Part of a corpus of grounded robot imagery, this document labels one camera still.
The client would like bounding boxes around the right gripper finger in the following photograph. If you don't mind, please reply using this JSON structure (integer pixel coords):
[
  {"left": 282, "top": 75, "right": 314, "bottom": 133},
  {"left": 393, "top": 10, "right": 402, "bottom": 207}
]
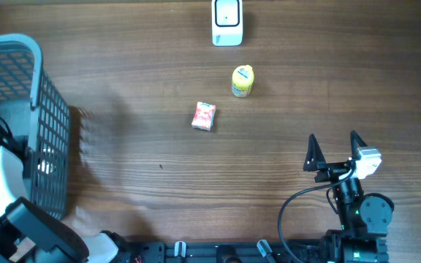
[
  {"left": 303, "top": 134, "right": 325, "bottom": 172},
  {"left": 350, "top": 130, "right": 367, "bottom": 159}
]

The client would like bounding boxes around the yellow bottle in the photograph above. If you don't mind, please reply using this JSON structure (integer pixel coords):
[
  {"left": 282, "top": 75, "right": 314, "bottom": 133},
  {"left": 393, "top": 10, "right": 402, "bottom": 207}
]
[{"left": 232, "top": 65, "right": 254, "bottom": 98}]

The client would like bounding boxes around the red white tissue pack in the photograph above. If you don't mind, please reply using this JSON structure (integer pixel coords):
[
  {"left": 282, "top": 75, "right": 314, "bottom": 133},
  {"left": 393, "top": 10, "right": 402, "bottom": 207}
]
[{"left": 191, "top": 102, "right": 216, "bottom": 131}]

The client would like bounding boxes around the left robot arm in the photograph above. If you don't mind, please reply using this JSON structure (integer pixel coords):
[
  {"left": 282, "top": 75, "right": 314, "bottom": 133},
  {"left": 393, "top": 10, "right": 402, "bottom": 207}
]
[{"left": 0, "top": 125, "right": 132, "bottom": 262}]

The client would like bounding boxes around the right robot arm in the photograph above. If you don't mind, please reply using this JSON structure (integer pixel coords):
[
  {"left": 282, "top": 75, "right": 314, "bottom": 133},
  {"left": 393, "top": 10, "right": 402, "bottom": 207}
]
[{"left": 303, "top": 131, "right": 394, "bottom": 263}]

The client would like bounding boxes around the white barcode scanner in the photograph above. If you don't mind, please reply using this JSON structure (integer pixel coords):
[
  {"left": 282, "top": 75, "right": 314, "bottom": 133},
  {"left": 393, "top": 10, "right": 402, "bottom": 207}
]
[{"left": 211, "top": 0, "right": 243, "bottom": 46}]

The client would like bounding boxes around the grey plastic shopping basket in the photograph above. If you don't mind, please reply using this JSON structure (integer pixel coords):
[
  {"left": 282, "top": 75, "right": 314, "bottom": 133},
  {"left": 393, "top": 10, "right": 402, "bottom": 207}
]
[{"left": 0, "top": 34, "right": 71, "bottom": 219}]

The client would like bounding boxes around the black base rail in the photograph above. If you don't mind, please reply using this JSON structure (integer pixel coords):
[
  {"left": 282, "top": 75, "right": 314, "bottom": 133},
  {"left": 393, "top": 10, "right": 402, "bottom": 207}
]
[{"left": 122, "top": 239, "right": 390, "bottom": 263}]

